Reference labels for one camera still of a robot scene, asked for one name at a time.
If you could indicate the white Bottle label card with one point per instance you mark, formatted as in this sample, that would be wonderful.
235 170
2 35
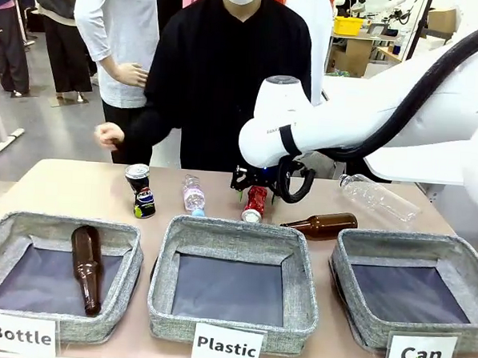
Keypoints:
20 334

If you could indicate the large clear plastic bottle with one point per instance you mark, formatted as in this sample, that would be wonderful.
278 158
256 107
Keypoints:
378 198

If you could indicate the yellow plastic bin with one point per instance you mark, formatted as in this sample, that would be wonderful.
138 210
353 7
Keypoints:
348 26

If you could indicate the bystander bare hand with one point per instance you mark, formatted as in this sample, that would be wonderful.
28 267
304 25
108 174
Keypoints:
134 75

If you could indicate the grey basket labelled Plastic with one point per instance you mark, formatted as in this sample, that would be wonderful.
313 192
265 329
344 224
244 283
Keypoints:
236 235

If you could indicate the white table leg frame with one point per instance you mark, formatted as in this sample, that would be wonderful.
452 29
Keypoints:
4 138

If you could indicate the white Can label card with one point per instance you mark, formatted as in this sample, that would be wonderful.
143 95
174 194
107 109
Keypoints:
421 354

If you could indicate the large cardboard box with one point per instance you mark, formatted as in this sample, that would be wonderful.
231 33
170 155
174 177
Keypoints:
349 58

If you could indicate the person's right forearm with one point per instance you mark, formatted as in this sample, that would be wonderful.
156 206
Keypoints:
149 130

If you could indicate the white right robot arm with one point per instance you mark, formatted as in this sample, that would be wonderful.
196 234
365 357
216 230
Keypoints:
346 112

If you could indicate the bystander with pink waistband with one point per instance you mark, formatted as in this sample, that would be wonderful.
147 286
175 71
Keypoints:
9 42

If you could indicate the white Plastic label card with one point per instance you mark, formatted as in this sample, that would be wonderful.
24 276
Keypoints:
227 345

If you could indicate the bystander in dark jacket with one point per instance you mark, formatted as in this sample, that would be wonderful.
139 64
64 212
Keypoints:
65 49

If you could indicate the person's right hand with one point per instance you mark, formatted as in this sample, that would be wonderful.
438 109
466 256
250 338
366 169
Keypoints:
109 137

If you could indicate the bystander in grey shirt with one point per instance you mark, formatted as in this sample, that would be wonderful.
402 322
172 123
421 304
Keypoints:
122 28

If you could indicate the grey basket labelled Can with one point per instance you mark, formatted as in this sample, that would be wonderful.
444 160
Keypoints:
404 245

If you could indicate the crushed red can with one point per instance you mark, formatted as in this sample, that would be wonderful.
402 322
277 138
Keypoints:
255 204

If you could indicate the small pink-label plastic bottle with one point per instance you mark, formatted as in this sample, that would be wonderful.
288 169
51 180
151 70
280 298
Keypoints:
193 196

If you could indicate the small cardboard box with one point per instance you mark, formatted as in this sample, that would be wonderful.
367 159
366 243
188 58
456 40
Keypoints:
441 20

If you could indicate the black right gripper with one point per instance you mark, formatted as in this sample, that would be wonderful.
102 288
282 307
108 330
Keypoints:
263 175

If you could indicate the grey basket labelled Bottle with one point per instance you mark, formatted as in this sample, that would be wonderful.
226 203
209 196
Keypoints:
55 325

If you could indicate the brown glass bottle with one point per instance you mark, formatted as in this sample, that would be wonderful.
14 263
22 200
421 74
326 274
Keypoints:
85 263
324 225

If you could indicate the crushed black Pepsi can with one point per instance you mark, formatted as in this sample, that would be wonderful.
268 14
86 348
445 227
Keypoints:
142 190

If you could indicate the person in black sweater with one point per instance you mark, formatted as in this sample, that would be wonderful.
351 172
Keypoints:
229 66

